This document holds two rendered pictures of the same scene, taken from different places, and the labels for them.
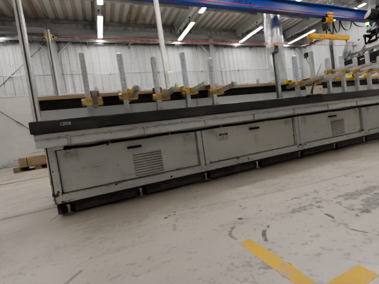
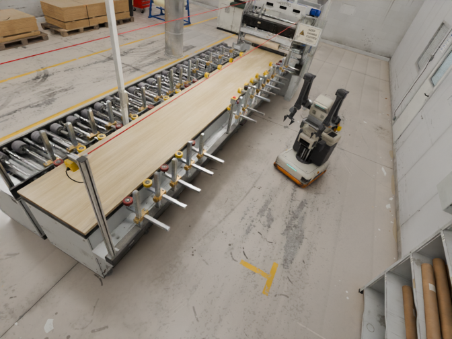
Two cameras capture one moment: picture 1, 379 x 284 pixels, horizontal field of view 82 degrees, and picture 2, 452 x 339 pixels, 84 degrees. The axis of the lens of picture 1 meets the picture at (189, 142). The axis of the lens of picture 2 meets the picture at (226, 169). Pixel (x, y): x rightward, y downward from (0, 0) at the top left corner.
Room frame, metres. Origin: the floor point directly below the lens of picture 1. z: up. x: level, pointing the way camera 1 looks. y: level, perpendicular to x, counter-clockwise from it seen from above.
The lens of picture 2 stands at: (0.30, 1.13, 2.64)
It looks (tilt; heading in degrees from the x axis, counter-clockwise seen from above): 43 degrees down; 310
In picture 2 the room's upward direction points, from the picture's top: 12 degrees clockwise
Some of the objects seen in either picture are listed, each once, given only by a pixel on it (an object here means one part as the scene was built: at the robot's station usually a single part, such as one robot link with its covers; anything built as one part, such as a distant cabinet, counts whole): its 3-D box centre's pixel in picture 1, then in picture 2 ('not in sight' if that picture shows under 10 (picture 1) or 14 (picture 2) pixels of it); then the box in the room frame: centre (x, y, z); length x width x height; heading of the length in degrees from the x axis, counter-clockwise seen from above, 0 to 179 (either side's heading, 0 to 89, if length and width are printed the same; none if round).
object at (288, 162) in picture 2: not in sight; (301, 163); (1.47, -2.05, 0.16); 0.67 x 0.64 x 0.25; 91
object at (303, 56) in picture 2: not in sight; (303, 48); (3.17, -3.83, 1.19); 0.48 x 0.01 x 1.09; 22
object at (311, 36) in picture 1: (329, 36); not in sight; (6.44, -4.46, 2.65); 1.71 x 0.09 x 0.32; 112
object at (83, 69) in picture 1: (86, 87); (138, 210); (1.53, 0.66, 0.91); 0.04 x 0.04 x 0.48; 22
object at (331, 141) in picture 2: not in sight; (315, 140); (1.47, -2.14, 0.59); 0.55 x 0.34 x 0.83; 1
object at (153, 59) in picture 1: (157, 87); (174, 177); (1.72, 0.19, 0.88); 0.04 x 0.04 x 0.48; 22
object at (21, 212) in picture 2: not in sight; (167, 104); (3.58, -0.88, 0.42); 5.10 x 0.60 x 0.84; 112
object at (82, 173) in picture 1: (276, 123); (207, 120); (2.86, -1.17, 0.44); 5.10 x 0.69 x 0.87; 112
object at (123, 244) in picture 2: (311, 98); (240, 120); (2.36, -1.37, 0.67); 5.11 x 0.08 x 0.10; 112
